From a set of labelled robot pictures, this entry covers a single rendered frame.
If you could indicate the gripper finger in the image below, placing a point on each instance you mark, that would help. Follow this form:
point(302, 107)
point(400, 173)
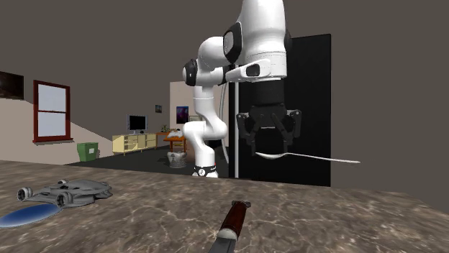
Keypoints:
point(243, 126)
point(295, 124)

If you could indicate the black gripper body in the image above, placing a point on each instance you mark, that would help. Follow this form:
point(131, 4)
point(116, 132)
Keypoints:
point(268, 93)

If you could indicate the silver spoon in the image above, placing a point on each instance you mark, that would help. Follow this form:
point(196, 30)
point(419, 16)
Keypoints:
point(315, 157)

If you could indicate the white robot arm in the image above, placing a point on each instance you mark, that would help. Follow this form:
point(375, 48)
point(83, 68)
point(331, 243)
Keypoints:
point(261, 31)

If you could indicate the black door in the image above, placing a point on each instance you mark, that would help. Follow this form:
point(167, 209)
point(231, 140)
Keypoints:
point(312, 105)

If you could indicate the orange side table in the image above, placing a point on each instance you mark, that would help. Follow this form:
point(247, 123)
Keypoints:
point(175, 139)

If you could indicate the white basket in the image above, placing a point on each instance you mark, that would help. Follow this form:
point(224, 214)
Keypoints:
point(177, 159)

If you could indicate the yellow sideboard with television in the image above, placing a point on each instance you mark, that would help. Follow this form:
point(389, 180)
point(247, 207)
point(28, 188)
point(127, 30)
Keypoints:
point(135, 142)

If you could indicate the green waste bin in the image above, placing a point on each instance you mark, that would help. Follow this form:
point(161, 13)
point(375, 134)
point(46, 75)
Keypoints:
point(87, 151)

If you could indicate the grey toy spaceship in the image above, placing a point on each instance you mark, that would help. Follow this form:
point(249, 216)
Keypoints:
point(75, 192)

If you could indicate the red framed window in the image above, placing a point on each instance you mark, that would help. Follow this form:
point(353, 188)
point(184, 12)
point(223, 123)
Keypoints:
point(52, 110)

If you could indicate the blue plate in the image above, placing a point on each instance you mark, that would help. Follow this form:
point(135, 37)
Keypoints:
point(28, 214)

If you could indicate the blue purple wall picture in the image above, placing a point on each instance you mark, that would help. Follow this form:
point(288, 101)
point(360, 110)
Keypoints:
point(182, 115)

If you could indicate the small dark wall picture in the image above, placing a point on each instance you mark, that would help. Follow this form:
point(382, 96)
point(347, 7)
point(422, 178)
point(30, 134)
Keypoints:
point(158, 108)

